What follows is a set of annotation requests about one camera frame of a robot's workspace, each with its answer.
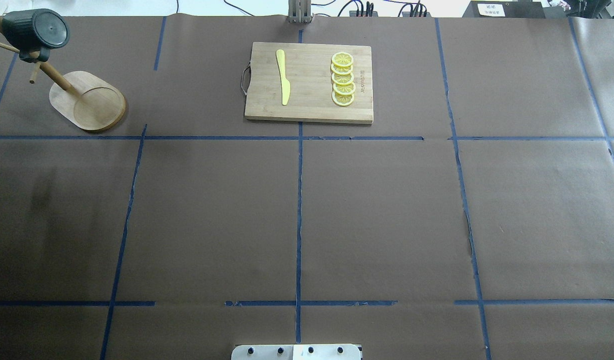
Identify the dark teal mug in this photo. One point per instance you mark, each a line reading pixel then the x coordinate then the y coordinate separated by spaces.
pixel 35 32

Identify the wooden cup rack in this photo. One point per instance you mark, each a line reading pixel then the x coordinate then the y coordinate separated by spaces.
pixel 87 101

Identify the lemon slice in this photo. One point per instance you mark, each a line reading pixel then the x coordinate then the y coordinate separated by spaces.
pixel 341 70
pixel 342 100
pixel 342 79
pixel 344 89
pixel 342 59

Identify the yellow plastic knife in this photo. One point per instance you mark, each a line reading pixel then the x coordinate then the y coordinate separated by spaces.
pixel 285 84

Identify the bamboo cutting board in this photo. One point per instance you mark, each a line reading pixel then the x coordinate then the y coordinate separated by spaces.
pixel 308 71

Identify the black power strip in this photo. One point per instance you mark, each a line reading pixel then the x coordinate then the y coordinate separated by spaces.
pixel 387 9

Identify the black box with label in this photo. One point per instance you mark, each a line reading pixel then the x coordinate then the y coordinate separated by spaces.
pixel 511 9

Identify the aluminium frame post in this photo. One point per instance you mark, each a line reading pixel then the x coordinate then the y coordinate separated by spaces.
pixel 299 11

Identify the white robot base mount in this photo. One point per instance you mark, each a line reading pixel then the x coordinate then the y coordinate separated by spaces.
pixel 322 351

